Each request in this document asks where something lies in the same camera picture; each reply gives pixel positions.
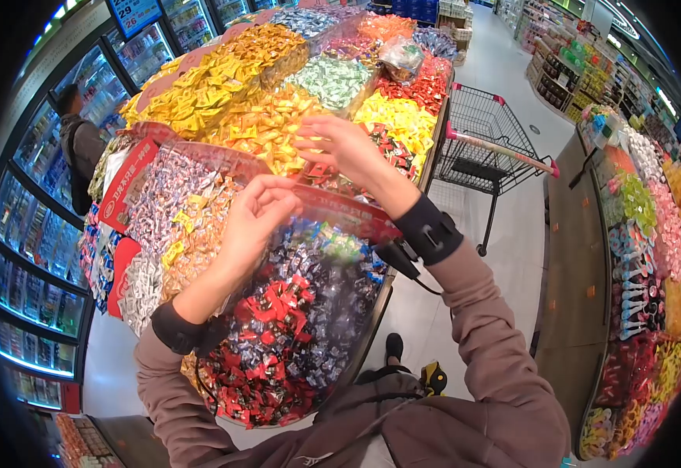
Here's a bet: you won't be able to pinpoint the full candy display table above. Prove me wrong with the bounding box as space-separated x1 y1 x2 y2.
80 3 459 431

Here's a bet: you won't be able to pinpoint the full shop shelf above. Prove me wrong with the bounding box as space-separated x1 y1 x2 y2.
493 0 681 176

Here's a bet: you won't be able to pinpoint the person's right fingers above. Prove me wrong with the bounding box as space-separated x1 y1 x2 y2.
292 115 347 179

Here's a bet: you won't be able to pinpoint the long candy display counter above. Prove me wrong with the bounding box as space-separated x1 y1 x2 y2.
532 104 681 464

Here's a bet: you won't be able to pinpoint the stack of cartons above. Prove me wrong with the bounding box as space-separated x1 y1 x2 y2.
437 0 475 66

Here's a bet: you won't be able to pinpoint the person's body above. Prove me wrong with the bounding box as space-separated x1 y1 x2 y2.
200 365 573 468

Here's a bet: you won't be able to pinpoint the black wrist band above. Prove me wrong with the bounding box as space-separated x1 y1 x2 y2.
151 301 231 359
373 193 466 281

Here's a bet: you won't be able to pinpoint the filled clear candy bag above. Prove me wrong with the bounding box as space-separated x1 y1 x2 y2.
378 35 425 84

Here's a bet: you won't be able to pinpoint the low snack display stand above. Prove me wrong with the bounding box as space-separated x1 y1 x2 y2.
53 412 126 468

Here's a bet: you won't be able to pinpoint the clear red printed plastic bag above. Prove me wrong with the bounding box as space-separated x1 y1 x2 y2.
103 122 403 328

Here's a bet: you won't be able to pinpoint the glass door refrigerator row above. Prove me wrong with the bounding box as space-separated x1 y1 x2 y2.
0 0 277 413

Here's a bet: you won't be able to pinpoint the person's left fingers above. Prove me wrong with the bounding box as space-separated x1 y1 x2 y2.
245 174 305 236

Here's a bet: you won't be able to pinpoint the person's left hand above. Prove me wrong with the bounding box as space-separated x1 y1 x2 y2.
217 174 305 273

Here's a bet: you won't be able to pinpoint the shopping cart with red handle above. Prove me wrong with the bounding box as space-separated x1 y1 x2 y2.
433 82 561 258

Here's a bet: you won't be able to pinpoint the person's right hand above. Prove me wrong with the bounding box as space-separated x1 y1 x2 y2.
292 115 395 193

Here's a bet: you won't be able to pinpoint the person's legs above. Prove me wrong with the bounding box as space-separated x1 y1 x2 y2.
354 332 450 400

